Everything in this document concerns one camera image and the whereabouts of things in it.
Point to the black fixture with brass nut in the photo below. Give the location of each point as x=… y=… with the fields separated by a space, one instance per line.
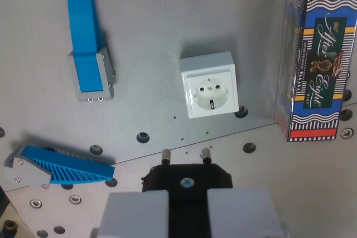
x=7 y=227

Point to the After Eight mint box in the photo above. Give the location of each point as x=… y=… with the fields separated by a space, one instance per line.
x=320 y=62

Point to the white wall socket box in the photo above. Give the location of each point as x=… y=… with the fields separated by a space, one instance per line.
x=209 y=90

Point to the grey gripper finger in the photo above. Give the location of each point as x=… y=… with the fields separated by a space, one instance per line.
x=134 y=215
x=240 y=213

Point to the black two-pin power plug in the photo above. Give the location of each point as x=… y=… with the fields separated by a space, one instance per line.
x=187 y=176

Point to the aluminium base plate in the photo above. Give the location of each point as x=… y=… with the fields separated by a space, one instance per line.
x=156 y=40

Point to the blue finray finger grey base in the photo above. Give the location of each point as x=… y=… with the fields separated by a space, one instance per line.
x=67 y=171
x=83 y=40

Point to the silver table screw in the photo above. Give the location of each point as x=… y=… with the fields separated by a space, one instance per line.
x=346 y=133
x=75 y=199
x=35 y=203

